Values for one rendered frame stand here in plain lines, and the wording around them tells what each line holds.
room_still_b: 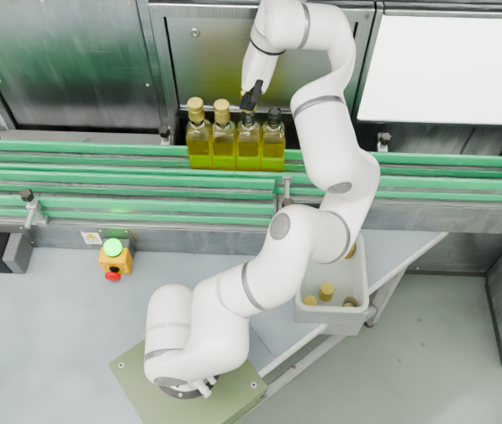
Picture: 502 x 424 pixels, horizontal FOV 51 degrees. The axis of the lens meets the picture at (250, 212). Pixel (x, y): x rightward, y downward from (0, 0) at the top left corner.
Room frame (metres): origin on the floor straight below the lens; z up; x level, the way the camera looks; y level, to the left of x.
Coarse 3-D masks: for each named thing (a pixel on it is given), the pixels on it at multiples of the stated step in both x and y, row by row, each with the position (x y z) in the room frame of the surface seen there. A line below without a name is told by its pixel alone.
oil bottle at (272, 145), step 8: (264, 128) 0.81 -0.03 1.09; (280, 128) 0.81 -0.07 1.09; (264, 136) 0.79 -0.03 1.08; (272, 136) 0.79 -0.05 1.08; (280, 136) 0.79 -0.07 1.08; (264, 144) 0.78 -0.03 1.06; (272, 144) 0.78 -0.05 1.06; (280, 144) 0.78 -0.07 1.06; (264, 152) 0.78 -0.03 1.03; (272, 152) 0.78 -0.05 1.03; (280, 152) 0.78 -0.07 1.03; (264, 160) 0.78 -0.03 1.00; (272, 160) 0.78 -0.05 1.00; (280, 160) 0.78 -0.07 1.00; (264, 168) 0.78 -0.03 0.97; (272, 168) 0.78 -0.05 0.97; (280, 168) 0.78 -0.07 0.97
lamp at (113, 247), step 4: (108, 240) 0.65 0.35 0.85; (112, 240) 0.65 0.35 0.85; (116, 240) 0.65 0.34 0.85; (104, 244) 0.64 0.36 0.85; (108, 244) 0.64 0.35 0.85; (112, 244) 0.64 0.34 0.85; (116, 244) 0.64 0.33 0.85; (120, 244) 0.64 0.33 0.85; (104, 248) 0.63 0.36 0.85; (108, 248) 0.62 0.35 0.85; (112, 248) 0.62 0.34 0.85; (116, 248) 0.63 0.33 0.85; (120, 248) 0.63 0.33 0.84; (108, 252) 0.62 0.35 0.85; (112, 252) 0.62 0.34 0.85; (116, 252) 0.62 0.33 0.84; (120, 252) 0.62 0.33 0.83; (108, 256) 0.62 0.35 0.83; (112, 256) 0.61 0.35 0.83; (116, 256) 0.62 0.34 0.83
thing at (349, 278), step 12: (360, 240) 0.66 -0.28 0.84; (360, 252) 0.62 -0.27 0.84; (312, 264) 0.62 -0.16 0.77; (324, 264) 0.62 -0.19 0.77; (336, 264) 0.62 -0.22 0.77; (348, 264) 0.62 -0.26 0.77; (360, 264) 0.59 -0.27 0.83; (312, 276) 0.59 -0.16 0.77; (324, 276) 0.59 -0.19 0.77; (336, 276) 0.59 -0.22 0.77; (348, 276) 0.59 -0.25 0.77; (360, 276) 0.56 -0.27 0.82; (300, 288) 0.55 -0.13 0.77; (312, 288) 0.56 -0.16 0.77; (336, 288) 0.56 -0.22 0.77; (348, 288) 0.56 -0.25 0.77; (360, 288) 0.53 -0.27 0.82; (300, 300) 0.49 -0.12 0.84; (336, 300) 0.52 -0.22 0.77; (360, 300) 0.50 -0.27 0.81; (348, 312) 0.46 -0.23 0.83; (360, 312) 0.46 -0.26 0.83
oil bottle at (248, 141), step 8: (240, 120) 0.84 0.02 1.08; (240, 128) 0.81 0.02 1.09; (256, 128) 0.81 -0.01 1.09; (240, 136) 0.79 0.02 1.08; (248, 136) 0.79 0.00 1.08; (256, 136) 0.79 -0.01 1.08; (240, 144) 0.79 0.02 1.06; (248, 144) 0.79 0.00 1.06; (256, 144) 0.79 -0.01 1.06; (240, 152) 0.79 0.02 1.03; (248, 152) 0.79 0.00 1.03; (256, 152) 0.79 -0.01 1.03; (240, 160) 0.79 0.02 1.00; (248, 160) 0.79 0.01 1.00; (256, 160) 0.79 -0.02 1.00; (240, 168) 0.79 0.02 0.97; (248, 168) 0.79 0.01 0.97; (256, 168) 0.79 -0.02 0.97
